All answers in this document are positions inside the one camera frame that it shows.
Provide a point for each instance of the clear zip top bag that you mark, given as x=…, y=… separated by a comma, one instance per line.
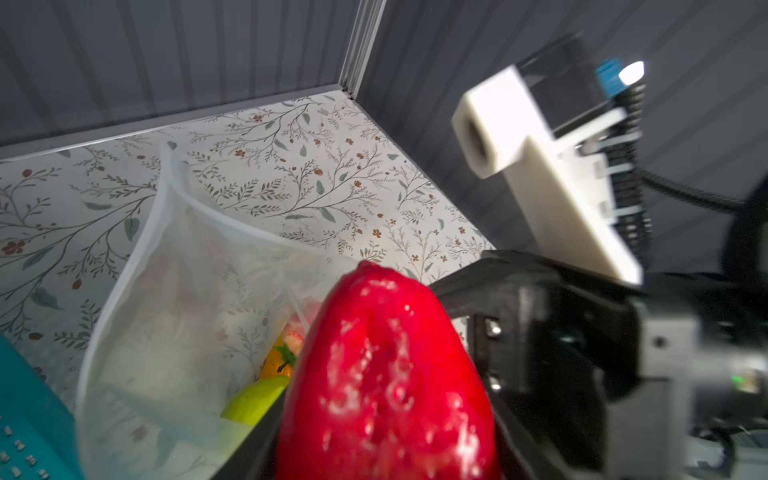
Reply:
x=188, y=324

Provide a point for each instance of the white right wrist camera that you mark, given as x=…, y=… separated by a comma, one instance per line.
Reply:
x=561, y=130

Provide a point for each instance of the teal plastic basket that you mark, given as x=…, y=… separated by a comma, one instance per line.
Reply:
x=37, y=429

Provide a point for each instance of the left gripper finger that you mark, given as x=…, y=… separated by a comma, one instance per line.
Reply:
x=256, y=457

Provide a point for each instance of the pale red toy strawberry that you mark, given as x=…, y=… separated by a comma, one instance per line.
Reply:
x=384, y=389

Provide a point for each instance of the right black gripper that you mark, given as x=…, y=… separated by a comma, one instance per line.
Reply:
x=590, y=378

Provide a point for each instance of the green toy pear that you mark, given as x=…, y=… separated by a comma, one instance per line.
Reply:
x=250, y=405

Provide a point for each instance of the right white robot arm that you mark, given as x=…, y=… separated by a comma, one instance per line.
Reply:
x=720, y=198

